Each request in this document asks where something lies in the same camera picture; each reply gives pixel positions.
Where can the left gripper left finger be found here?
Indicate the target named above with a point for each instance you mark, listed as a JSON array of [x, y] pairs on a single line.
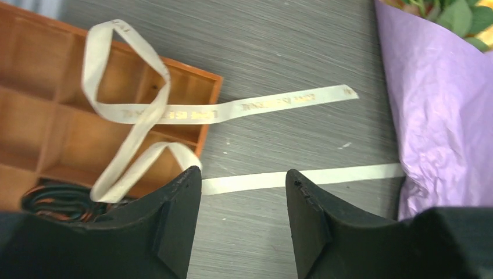
[[150, 237]]

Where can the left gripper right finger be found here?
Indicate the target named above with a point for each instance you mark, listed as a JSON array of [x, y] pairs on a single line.
[[332, 238]]

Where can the purple flower bouquet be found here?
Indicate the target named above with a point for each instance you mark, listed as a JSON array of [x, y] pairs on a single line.
[[440, 92]]

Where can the cream ribbon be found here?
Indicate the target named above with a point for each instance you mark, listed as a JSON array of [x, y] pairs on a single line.
[[127, 168]]

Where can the rolled dark fabric middle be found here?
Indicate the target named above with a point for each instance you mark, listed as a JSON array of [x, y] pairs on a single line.
[[69, 203]]

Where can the orange compartment tray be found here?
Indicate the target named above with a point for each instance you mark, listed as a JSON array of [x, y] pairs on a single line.
[[48, 128]]

